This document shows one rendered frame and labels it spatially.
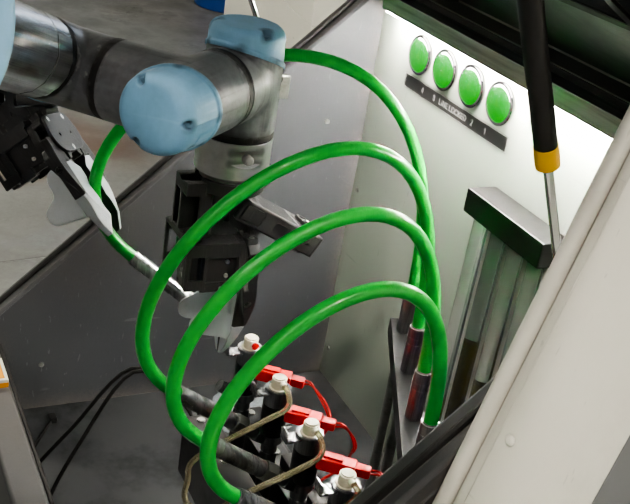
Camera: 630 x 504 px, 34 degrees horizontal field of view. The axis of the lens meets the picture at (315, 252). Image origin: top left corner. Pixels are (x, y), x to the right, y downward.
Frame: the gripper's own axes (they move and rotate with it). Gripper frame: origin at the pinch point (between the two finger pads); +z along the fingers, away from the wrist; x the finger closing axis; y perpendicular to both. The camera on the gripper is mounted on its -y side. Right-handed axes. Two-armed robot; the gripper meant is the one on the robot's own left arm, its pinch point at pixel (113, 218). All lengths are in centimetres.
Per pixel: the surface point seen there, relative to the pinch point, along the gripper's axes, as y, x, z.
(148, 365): -1.4, 17.0, 14.2
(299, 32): 8, -285, -32
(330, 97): -23.4, -32.5, 1.1
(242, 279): -16.1, 23.5, 11.3
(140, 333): -3.2, 18.3, 11.1
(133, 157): 104, -323, -30
